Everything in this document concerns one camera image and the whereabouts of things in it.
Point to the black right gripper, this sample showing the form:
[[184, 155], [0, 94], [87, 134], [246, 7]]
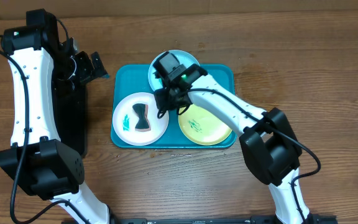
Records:
[[166, 104]]

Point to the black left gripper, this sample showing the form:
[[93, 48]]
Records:
[[82, 60]]

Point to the yellow plate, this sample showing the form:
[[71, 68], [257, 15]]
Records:
[[202, 127]]

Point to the pink and black sponge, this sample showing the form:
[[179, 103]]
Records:
[[141, 110]]

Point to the light blue plate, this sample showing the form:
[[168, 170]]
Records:
[[183, 57]]

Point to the pink white plate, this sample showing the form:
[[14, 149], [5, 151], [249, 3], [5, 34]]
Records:
[[124, 120]]

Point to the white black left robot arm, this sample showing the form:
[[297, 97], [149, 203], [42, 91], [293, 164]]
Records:
[[48, 142]]

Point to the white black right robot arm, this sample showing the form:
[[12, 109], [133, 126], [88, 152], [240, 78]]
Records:
[[269, 145]]

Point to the teal plastic tray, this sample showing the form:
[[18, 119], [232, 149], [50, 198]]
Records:
[[133, 78]]

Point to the black plastic tray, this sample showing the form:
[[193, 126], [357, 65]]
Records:
[[70, 114]]

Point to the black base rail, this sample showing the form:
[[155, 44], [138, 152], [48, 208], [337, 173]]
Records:
[[264, 219]]

